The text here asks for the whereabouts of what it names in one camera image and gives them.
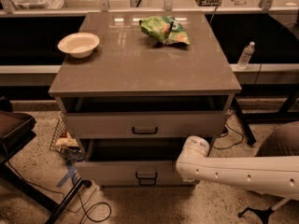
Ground clear plastic water bottle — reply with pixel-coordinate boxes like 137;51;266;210
237;41;255;70

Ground black cable right floor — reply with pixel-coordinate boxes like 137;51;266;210
213;112;245;151

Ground black table leg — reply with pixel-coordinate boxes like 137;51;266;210
232;98;256;146

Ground wire basket with items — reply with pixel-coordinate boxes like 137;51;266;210
50;118;85;162

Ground dark chair seat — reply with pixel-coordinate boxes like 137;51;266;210
0;96;36;163

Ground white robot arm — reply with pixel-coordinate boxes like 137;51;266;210
176;136;299;201

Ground grey drawer cabinet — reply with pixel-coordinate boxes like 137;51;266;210
48;10;242;189

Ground black floor cable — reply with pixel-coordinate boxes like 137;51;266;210
3;159;112;224

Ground green chip bag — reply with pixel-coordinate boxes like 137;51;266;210
139;16;190;45

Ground white paper bowl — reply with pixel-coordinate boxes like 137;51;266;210
58;33;100;59

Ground person leg brown trousers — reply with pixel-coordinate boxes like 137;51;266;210
256;121;299;157

